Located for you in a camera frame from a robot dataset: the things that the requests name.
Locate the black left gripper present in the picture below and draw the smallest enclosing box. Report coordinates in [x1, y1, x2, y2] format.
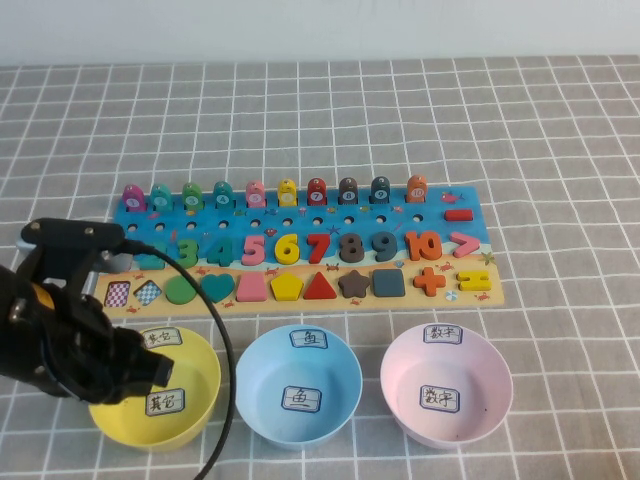
[14, 294, 176, 406]

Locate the yellow plastic bowl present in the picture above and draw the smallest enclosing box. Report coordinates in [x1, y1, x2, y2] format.
[88, 327, 222, 454]

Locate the green wooden circle piece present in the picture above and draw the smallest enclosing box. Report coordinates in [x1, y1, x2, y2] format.
[165, 274, 198, 306]

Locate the teal wooden heart piece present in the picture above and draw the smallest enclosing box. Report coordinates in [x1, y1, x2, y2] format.
[199, 273, 235, 304]

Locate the pink wooden trapezoid piece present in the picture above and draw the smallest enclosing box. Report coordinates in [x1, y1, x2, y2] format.
[235, 273, 269, 303]

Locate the light blue plastic bowl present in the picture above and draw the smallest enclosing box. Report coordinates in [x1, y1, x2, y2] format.
[232, 324, 364, 452]

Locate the yellow wooden pentagon piece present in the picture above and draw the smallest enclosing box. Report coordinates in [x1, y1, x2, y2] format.
[270, 272, 305, 302]

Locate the red wooden triangle piece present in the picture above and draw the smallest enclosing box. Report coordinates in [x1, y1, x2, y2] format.
[302, 271, 337, 301]

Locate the brown wooden star piece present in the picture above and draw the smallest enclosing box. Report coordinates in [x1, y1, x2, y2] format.
[336, 269, 372, 299]

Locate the wooden number puzzle board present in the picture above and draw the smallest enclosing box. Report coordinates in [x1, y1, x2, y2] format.
[88, 185, 506, 322]

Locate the dark blue wooden square piece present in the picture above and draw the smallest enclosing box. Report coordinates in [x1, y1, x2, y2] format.
[371, 268, 405, 298]

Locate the pink plastic bowl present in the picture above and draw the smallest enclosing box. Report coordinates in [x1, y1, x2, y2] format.
[378, 322, 515, 450]

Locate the teal wooden numeral 2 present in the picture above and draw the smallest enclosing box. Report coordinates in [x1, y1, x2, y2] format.
[134, 241, 169, 271]

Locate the green wooden numeral 3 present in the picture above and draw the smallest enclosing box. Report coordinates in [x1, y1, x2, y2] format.
[172, 238, 200, 269]

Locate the teal wooden numeral 4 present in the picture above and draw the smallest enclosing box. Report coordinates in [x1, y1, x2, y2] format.
[204, 237, 235, 268]

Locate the pink wooden numeral 5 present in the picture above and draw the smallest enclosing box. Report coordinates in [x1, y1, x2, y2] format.
[240, 234, 267, 267]

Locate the magenta fish peg number 1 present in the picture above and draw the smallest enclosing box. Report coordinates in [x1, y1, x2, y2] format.
[121, 184, 146, 212]

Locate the teal fish peg number 2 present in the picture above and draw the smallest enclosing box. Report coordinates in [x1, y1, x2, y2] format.
[149, 183, 174, 211]

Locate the green fish peg number 3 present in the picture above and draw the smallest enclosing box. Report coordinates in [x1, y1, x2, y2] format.
[180, 182, 204, 210]

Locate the yellow wooden numeral 6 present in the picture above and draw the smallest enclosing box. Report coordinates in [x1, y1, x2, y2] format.
[273, 233, 301, 266]

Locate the teal fish peg number 4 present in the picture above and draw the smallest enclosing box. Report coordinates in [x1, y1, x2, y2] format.
[211, 180, 235, 209]

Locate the pink fish peg number 5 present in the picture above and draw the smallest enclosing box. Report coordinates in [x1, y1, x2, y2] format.
[243, 179, 266, 209]

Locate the red wooden numeral 7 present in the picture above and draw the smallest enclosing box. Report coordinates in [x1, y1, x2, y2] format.
[304, 232, 332, 265]

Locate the yellow fish peg number 6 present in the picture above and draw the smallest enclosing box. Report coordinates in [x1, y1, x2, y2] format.
[276, 179, 298, 208]

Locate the brown wooden numeral 8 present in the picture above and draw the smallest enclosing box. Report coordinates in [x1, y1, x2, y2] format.
[337, 232, 366, 264]

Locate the red fish peg number 7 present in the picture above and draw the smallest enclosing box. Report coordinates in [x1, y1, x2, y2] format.
[305, 177, 328, 206]

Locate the brown fish peg number 8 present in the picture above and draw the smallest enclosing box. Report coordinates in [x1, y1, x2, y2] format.
[337, 177, 359, 206]

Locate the dark blue wooden numeral 9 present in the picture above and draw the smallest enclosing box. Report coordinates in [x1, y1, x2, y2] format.
[370, 231, 399, 263]

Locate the orange wooden numeral 10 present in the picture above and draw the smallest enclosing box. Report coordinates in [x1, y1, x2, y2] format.
[404, 230, 443, 261]

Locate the dark blue fish peg number 9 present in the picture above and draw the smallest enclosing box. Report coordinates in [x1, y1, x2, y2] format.
[369, 176, 392, 205]

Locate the orange wooden plus sign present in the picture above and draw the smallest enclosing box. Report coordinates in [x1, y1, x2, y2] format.
[412, 266, 446, 296]

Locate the grey checked tablecloth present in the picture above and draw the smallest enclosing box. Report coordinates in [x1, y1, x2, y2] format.
[0, 54, 640, 480]

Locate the orange fish peg number 10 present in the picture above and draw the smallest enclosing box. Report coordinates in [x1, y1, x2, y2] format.
[405, 174, 427, 204]

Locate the yellow wooden equals sign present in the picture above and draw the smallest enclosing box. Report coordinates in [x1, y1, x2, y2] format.
[456, 270, 490, 293]

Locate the pink wooden greater-than sign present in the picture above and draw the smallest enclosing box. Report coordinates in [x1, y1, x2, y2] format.
[449, 231, 481, 258]

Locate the black camera cable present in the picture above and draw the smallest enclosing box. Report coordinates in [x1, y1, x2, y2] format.
[122, 239, 237, 480]

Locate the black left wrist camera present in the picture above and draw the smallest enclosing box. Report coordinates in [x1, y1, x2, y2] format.
[17, 217, 134, 275]

